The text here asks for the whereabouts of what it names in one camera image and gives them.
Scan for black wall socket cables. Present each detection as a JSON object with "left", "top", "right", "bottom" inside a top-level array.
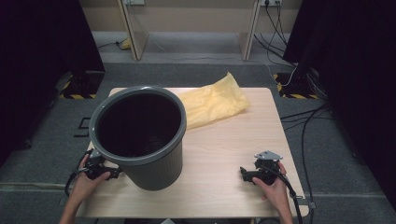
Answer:
[{"left": 252, "top": 2, "right": 297, "bottom": 68}]

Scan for right hand-held gripper cable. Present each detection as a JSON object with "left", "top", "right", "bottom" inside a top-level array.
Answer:
[{"left": 263, "top": 163, "right": 305, "bottom": 224}]

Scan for hazard striped stand base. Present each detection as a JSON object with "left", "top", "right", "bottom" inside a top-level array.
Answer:
[
  {"left": 273, "top": 72, "right": 329, "bottom": 101},
  {"left": 55, "top": 70, "right": 106, "bottom": 101}
]

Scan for small yellow object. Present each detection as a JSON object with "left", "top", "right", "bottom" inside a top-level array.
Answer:
[{"left": 120, "top": 37, "right": 133, "bottom": 51}]

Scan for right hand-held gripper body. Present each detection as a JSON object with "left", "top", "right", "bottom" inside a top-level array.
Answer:
[{"left": 253, "top": 150, "right": 284, "bottom": 187}]

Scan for yellow garbage bag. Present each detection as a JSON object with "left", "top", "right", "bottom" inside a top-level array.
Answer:
[{"left": 177, "top": 71, "right": 252, "bottom": 132}]

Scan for hand-held gripper cable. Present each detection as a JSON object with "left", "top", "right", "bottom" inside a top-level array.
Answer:
[
  {"left": 64, "top": 148, "right": 95, "bottom": 198},
  {"left": 263, "top": 163, "right": 305, "bottom": 224}
]

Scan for dark grey trash bin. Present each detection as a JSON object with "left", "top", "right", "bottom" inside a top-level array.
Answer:
[{"left": 88, "top": 85, "right": 188, "bottom": 191}]

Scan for grey tape strip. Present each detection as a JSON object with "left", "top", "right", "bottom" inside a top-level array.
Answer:
[{"left": 297, "top": 200, "right": 318, "bottom": 210}]

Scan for person's right hand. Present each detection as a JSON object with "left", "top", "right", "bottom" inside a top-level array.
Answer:
[{"left": 251, "top": 161, "right": 291, "bottom": 217}]

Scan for black curtain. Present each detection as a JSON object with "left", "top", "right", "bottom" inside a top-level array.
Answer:
[
  {"left": 0, "top": 0, "right": 106, "bottom": 169},
  {"left": 282, "top": 0, "right": 396, "bottom": 213}
]

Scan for thin black floor cable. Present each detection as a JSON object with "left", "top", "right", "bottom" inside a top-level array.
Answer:
[{"left": 97, "top": 40, "right": 126, "bottom": 51}]

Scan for white floor cable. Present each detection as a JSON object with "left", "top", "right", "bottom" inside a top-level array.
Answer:
[{"left": 218, "top": 56, "right": 299, "bottom": 89}]

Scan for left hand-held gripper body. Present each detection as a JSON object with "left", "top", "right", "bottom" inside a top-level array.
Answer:
[{"left": 84, "top": 148, "right": 110, "bottom": 181}]

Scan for person's left hand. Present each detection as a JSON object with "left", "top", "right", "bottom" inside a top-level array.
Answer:
[{"left": 69, "top": 154, "right": 112, "bottom": 203}]

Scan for black floor cables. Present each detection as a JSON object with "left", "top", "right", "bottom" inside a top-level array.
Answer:
[{"left": 279, "top": 103, "right": 332, "bottom": 224}]

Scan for beige desk leg panel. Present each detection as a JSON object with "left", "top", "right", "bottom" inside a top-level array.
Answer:
[
  {"left": 117, "top": 0, "right": 150, "bottom": 62},
  {"left": 237, "top": 0, "right": 262, "bottom": 62}
]

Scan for left hand-held gripper cable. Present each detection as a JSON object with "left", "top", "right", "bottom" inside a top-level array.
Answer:
[{"left": 64, "top": 148, "right": 95, "bottom": 198}]

